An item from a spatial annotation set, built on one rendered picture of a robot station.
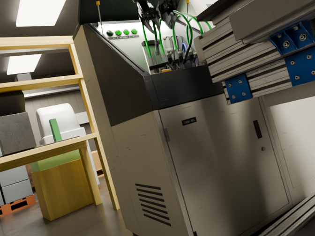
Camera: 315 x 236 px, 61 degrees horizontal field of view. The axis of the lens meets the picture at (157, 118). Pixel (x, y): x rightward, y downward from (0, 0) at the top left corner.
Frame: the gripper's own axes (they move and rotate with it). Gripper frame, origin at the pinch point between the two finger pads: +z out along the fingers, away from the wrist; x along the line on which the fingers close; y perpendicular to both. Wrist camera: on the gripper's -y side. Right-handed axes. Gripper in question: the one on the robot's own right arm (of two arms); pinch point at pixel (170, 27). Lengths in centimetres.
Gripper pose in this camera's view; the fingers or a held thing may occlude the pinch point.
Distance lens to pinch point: 155.0
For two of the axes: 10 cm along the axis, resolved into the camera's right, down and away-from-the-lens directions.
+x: 8.4, -2.3, 5.0
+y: 4.7, -1.5, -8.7
